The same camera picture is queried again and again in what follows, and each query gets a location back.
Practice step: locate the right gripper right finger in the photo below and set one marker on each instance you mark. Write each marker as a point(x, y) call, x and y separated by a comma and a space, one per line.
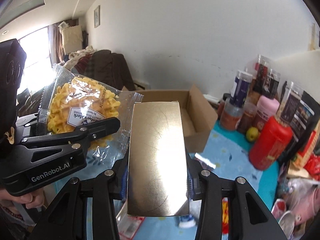
point(248, 216)

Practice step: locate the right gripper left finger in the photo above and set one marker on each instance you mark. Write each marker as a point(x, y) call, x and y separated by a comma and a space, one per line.
point(66, 216)

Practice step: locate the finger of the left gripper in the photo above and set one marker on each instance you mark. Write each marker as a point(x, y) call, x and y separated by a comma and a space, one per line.
point(29, 125)
point(88, 132)

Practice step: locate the waffle snack clear packet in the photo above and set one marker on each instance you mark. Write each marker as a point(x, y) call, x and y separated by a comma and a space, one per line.
point(71, 100)

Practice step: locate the gold rectangular snack box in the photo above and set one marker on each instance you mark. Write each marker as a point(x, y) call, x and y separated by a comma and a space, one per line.
point(157, 184)

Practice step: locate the person's left hand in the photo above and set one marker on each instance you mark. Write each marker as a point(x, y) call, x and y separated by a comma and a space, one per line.
point(31, 200)

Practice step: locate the blue floral tablecloth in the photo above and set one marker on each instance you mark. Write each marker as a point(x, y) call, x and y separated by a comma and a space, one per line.
point(226, 150)

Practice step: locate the dark brown clothes pile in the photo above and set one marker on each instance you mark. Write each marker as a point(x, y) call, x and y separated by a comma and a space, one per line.
point(106, 67)

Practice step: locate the green apple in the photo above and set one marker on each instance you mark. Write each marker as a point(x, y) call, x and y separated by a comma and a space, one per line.
point(252, 134)

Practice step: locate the red plastic canister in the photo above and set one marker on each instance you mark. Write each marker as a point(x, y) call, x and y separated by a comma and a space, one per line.
point(272, 141)

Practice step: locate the brown spice clear jar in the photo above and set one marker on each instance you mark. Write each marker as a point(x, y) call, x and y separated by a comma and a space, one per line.
point(247, 118)

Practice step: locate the brown cardboard box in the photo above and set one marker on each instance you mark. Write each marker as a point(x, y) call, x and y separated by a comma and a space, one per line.
point(190, 114)

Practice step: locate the orange powder clear jar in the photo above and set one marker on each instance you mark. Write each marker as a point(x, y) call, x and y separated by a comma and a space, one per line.
point(231, 116)

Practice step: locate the pink lidded jar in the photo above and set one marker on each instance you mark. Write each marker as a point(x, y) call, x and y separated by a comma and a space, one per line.
point(266, 108)

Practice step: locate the purple label clear jar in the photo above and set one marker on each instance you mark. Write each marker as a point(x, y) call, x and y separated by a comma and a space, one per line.
point(242, 83)

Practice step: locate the black standing snack pouch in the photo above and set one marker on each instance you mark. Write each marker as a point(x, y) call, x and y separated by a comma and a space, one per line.
point(302, 124)

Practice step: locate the tall dark label jar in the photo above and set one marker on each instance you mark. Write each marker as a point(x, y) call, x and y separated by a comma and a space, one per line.
point(292, 94)

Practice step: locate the wall picture frame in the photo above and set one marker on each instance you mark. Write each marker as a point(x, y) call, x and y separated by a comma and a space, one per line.
point(97, 16)

